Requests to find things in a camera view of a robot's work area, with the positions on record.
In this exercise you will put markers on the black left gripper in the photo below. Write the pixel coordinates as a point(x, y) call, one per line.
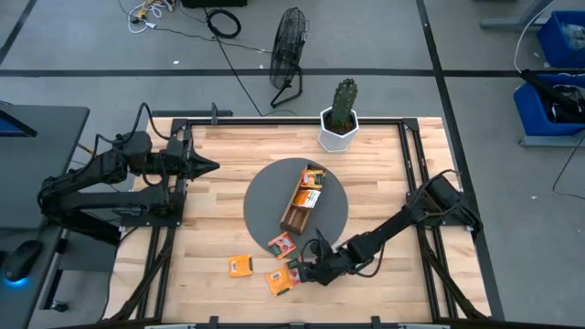
point(176, 160)

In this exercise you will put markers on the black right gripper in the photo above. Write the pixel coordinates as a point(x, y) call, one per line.
point(336, 267)

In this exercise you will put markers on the red tea packet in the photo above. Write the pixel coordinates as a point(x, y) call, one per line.
point(281, 245)
point(293, 276)

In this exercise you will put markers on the orange tea packet with barcode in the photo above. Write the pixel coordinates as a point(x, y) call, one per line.
point(276, 283)
point(240, 266)

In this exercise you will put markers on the yellow fruit-print tea packet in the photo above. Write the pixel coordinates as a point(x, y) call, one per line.
point(311, 179)

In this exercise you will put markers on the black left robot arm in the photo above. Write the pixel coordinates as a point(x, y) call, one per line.
point(132, 151)

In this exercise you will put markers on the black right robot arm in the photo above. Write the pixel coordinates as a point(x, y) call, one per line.
point(393, 226)

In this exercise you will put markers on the brown wooden tea organizer box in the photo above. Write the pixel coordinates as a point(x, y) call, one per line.
point(294, 221)

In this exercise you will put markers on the black rear bar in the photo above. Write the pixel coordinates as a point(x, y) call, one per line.
point(196, 113)

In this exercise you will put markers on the grey round woven mat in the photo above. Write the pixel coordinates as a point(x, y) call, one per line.
point(265, 205)

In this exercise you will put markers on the black floor fan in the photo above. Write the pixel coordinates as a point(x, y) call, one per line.
point(288, 45)

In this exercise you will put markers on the green cactus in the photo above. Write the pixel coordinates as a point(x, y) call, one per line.
point(343, 102)

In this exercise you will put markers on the dark grey desk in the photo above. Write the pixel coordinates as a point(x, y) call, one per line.
point(45, 137)

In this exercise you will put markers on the black case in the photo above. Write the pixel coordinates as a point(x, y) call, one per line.
point(215, 3)

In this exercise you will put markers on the desk monitor with blue screen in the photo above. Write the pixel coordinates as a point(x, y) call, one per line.
point(9, 128)

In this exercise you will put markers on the black caster wheel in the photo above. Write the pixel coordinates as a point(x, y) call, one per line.
point(59, 306)

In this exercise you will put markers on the black computer mouse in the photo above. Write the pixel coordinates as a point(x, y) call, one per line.
point(25, 260)

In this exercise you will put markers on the grey platform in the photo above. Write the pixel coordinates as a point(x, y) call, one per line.
point(548, 141)

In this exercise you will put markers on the blue plastic bin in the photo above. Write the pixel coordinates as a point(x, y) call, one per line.
point(532, 114)
point(555, 50)

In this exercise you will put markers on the black folded stand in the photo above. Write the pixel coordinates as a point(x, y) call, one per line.
point(541, 87)

